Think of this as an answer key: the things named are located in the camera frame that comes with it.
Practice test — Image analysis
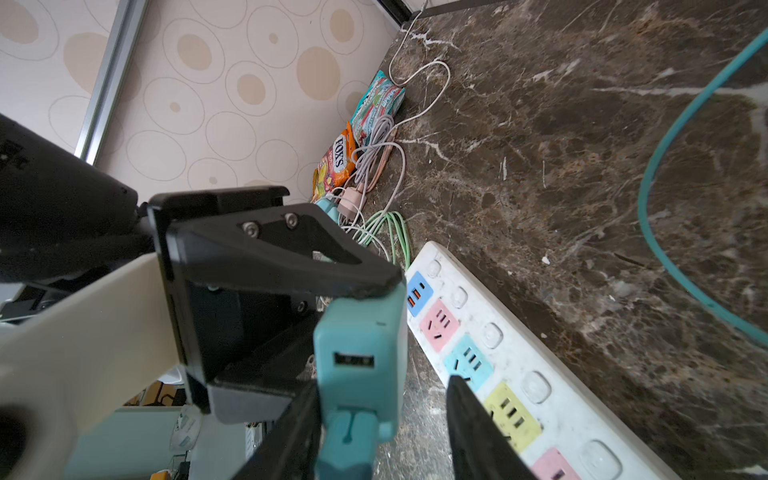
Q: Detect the diagonal aluminium rail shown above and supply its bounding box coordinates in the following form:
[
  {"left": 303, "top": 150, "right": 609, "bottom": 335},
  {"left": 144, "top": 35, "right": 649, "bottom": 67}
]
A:
[{"left": 74, "top": 0, "right": 150, "bottom": 166}]

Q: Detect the orange Fox's candy bag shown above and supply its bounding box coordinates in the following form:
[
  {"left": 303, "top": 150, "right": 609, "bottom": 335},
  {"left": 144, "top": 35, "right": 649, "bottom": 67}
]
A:
[{"left": 311, "top": 122, "right": 358, "bottom": 202}]

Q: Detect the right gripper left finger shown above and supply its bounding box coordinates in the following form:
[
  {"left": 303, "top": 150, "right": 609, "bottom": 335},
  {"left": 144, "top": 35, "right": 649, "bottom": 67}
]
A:
[{"left": 233, "top": 380, "right": 321, "bottom": 480}]

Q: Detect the pink charger plug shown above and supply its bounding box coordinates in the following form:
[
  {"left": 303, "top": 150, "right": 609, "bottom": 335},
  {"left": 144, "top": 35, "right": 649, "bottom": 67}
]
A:
[{"left": 338, "top": 188, "right": 363, "bottom": 223}]

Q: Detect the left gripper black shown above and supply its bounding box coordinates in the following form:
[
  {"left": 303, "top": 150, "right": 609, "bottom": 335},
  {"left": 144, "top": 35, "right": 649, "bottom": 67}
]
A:
[{"left": 147, "top": 186, "right": 403, "bottom": 423}]

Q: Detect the white multicolour power strip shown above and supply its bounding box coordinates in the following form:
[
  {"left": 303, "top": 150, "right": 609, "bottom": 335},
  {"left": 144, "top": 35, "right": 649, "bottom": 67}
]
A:
[{"left": 406, "top": 241, "right": 677, "bottom": 479}]

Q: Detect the teal charger with teal cable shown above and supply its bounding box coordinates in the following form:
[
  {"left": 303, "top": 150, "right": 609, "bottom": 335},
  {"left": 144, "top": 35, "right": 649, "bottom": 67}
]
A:
[{"left": 313, "top": 282, "right": 407, "bottom": 479}]

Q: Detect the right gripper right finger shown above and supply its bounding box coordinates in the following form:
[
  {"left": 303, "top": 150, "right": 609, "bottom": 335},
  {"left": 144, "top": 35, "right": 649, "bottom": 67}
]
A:
[{"left": 446, "top": 375, "right": 537, "bottom": 480}]

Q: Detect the light green cable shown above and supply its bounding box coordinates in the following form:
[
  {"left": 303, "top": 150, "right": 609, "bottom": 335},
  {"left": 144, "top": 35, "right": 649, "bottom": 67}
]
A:
[{"left": 353, "top": 209, "right": 414, "bottom": 271}]

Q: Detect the teal multi-head cable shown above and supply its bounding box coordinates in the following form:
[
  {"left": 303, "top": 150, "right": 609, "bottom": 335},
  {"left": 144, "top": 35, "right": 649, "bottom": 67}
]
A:
[{"left": 637, "top": 26, "right": 768, "bottom": 349}]

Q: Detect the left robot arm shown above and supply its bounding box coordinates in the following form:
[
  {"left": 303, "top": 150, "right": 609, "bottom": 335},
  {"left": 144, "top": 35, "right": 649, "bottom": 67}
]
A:
[{"left": 1, "top": 118, "right": 407, "bottom": 479}]

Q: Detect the teal candy bag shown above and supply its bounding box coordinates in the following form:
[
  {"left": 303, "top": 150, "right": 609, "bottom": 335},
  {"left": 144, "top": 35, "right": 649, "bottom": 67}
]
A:
[{"left": 350, "top": 70, "right": 405, "bottom": 147}]

